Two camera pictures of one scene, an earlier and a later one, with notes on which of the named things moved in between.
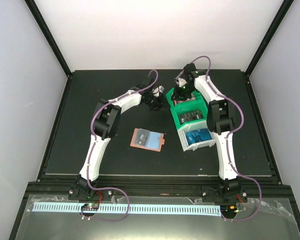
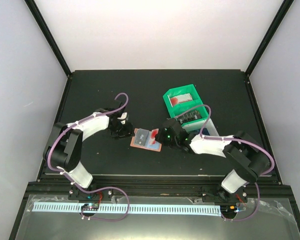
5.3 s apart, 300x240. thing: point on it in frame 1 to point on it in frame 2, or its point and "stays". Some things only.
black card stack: x=190 y=116 stays
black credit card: x=140 y=136 stays
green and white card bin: x=189 y=116 stays
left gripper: x=160 y=105 to x=128 y=132
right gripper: x=179 y=96 to x=159 y=137
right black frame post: x=285 y=6 stays
